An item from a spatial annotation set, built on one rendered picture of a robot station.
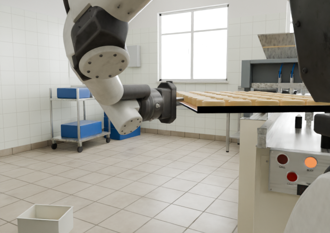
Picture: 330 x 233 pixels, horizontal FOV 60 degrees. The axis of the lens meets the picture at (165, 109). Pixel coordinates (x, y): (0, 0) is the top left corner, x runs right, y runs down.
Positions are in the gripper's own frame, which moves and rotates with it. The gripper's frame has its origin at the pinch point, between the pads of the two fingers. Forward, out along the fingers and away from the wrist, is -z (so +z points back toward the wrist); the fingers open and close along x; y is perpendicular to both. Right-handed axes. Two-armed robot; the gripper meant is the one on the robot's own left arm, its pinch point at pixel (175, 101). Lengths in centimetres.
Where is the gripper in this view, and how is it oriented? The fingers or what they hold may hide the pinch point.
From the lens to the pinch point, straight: 87.2
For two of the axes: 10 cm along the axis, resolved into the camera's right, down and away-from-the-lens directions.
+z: -6.4, 0.8, -7.7
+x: 0.0, -9.9, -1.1
